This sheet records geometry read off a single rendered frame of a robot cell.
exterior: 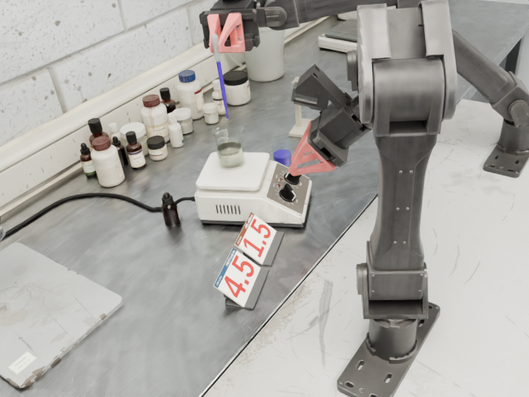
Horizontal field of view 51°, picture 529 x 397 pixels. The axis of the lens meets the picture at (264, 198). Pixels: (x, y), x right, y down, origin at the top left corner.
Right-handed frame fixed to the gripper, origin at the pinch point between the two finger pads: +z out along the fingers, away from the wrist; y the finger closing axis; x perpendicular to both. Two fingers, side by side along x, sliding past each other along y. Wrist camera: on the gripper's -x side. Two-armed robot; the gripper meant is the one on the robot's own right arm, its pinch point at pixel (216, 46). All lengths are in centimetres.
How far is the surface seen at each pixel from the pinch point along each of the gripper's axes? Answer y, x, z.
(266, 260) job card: 8.6, 31.5, 16.5
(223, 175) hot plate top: -1.3, 23.0, 3.5
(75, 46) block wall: -40.3, 6.8, -22.0
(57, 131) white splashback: -42.1, 20.7, -8.5
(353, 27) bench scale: 15, 28, -89
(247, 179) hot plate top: 3.5, 23.1, 4.8
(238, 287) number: 6.0, 30.1, 24.9
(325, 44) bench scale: 6, 30, -82
